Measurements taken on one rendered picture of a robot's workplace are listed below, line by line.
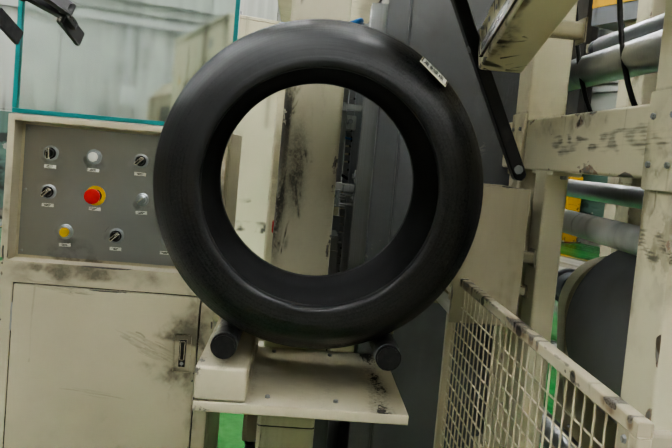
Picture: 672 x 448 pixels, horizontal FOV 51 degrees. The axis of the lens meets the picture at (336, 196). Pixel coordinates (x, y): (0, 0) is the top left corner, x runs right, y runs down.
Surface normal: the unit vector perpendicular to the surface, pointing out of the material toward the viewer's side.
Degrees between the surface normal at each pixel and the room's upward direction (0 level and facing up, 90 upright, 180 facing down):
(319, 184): 90
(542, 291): 90
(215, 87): 84
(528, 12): 162
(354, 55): 80
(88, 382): 90
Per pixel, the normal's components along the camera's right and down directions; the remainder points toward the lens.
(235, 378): 0.05, 0.07
